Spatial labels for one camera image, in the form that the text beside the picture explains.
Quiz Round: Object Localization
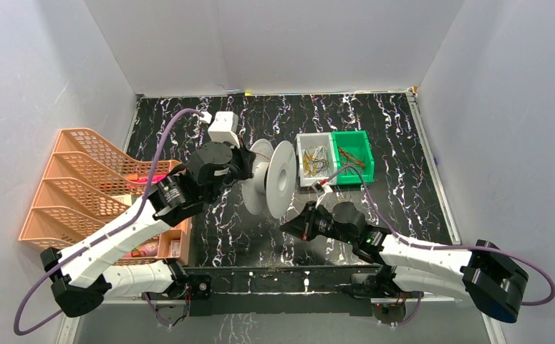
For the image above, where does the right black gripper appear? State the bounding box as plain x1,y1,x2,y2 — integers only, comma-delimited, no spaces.
280,201,355,245

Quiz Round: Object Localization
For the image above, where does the white perforated cable spool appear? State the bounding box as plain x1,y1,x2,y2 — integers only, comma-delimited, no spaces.
241,139,296,219

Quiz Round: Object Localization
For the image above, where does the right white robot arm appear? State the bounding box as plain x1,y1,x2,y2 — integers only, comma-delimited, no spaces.
280,201,529,323

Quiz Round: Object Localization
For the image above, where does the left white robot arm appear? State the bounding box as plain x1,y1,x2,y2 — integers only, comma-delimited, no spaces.
40,142,256,317

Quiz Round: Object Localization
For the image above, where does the pink marker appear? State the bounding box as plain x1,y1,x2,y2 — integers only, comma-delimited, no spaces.
125,174,166,183

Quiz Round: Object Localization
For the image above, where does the white parts bin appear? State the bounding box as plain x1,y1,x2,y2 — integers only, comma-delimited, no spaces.
296,133,337,188

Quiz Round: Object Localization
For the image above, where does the green parts bin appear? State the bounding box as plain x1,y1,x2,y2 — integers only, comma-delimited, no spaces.
332,130,375,183

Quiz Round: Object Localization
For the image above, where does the orange file organizer rack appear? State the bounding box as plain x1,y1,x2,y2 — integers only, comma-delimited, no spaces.
19,127,193,269

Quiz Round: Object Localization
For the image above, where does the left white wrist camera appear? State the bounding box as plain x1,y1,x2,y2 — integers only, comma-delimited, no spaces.
200,111,241,148

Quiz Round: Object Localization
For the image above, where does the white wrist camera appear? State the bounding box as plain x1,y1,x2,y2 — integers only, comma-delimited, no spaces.
200,111,241,148
311,180,333,207

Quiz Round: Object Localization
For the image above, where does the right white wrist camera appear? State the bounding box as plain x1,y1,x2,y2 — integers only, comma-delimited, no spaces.
311,180,333,207

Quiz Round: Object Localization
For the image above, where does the red wires bundle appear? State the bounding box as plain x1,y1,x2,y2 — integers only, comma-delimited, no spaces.
337,147,367,171

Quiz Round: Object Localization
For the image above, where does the yellow wires bundle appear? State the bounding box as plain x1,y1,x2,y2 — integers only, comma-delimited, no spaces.
303,145,333,178

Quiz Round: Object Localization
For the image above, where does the aluminium frame rail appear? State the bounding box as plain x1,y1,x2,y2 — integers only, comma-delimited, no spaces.
405,95,508,344

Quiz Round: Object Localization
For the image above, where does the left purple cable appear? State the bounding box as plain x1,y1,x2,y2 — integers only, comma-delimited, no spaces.
13,107,209,337

